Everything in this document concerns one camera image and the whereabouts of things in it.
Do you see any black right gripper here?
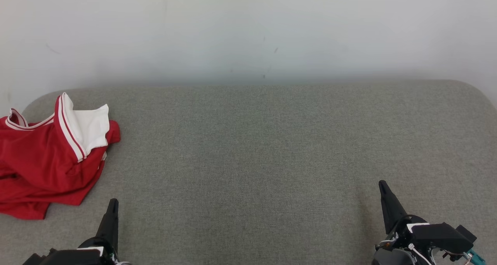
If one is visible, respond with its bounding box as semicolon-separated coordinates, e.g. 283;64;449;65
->
379;180;474;255

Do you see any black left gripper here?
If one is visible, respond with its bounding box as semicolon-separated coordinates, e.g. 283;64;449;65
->
39;198;119;265

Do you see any red jersey with number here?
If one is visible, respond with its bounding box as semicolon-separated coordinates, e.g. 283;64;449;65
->
0;92;121;188

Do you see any teal plug right camera cable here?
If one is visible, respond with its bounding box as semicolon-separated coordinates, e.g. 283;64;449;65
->
466;249;487;265

